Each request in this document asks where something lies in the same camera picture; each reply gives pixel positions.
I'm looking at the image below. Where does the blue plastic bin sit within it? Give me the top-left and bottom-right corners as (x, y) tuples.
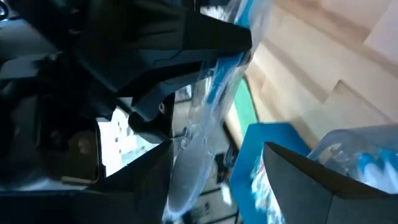
(229, 123), (312, 224)

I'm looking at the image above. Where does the green plastic lid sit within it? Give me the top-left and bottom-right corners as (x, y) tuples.
(233, 79), (259, 128)

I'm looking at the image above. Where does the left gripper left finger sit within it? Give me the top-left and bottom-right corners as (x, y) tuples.
(88, 139), (174, 224)

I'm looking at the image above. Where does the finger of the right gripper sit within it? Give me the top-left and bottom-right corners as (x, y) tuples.
(132, 73), (206, 122)
(146, 6), (253, 68)

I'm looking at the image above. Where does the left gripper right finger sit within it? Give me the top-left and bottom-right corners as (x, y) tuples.
(263, 142), (389, 224)

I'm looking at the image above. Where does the blue toothbrush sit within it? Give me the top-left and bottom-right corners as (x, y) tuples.
(163, 0), (274, 222)
(351, 149), (398, 194)

